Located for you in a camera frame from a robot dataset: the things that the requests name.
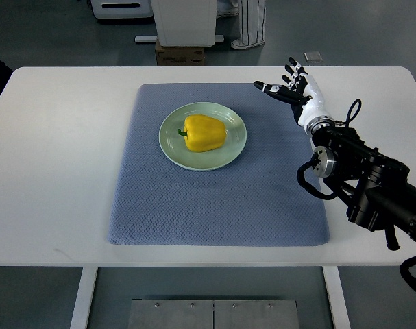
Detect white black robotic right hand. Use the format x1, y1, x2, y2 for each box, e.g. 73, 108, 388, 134
254, 57, 335, 137

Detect yellow bell pepper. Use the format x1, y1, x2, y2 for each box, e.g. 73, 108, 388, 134
178, 114, 227, 153

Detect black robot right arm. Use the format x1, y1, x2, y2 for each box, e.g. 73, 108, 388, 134
297, 109, 416, 251

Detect small grey floor plate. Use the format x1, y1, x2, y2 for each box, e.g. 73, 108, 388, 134
303, 51, 323, 63

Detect light green plate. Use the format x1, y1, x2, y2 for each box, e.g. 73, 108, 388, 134
158, 102, 247, 171

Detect blue quilted mat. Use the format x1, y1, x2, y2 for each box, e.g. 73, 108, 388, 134
108, 83, 330, 247

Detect person leg striped trousers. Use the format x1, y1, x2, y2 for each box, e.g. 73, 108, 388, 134
217, 0, 267, 50

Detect brown cardboard box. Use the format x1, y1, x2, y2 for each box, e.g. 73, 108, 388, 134
155, 40, 205, 66

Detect white machine column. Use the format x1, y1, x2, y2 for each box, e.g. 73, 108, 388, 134
134, 0, 224, 48

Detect white right table leg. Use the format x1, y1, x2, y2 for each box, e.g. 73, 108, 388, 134
322, 266, 351, 329

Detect white table leg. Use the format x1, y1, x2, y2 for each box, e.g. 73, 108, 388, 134
70, 266, 98, 329
322, 266, 351, 329

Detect white appliance with slot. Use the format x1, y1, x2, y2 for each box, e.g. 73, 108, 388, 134
90, 0, 153, 19

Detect white left table leg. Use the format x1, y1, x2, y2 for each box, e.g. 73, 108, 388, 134
70, 266, 98, 329

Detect metal base plate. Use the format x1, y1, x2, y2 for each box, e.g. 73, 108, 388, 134
128, 300, 299, 328

